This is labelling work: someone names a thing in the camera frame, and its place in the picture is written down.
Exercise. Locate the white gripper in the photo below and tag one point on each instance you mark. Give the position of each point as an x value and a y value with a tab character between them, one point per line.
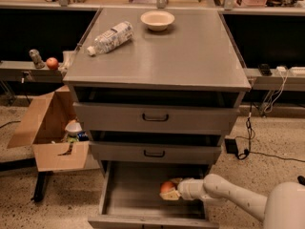
186	188

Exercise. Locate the orange fruit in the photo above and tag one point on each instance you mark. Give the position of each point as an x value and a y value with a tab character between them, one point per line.
166	187

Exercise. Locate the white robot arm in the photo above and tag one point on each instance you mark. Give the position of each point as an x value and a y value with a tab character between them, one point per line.
283	208

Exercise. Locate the grey bottom drawer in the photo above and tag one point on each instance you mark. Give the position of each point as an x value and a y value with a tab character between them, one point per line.
130	198

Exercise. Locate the grey drawer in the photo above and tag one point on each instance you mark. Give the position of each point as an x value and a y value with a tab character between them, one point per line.
154	153
155	119
130	198

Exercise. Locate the grey middle drawer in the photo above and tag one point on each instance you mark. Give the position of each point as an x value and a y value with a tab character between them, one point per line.
154	153

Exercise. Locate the grey drawer cabinet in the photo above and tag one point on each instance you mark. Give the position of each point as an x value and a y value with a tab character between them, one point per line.
190	64

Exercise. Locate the grey top drawer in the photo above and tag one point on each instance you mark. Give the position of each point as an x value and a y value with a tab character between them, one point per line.
155	119

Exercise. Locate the black power adapter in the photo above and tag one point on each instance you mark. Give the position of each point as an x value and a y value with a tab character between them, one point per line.
231	146

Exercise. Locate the white cup in box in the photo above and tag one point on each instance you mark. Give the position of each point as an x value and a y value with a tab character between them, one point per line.
73	128

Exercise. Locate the black desk leg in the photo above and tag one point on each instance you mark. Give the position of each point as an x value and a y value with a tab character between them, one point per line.
41	186

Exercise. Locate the brown cardboard box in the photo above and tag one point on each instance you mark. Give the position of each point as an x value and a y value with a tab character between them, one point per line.
43	128

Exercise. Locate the clear plastic water bottle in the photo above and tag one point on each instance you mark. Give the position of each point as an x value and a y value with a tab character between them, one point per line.
111	39

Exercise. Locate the white bowl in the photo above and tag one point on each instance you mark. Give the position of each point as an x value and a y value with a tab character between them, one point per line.
157	20

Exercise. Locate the small red apple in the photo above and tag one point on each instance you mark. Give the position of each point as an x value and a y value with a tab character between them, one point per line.
52	63

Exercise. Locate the small grey figurine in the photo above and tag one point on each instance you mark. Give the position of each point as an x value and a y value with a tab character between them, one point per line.
36	59

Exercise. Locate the grey side shelf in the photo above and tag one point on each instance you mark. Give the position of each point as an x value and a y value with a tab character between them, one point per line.
25	70

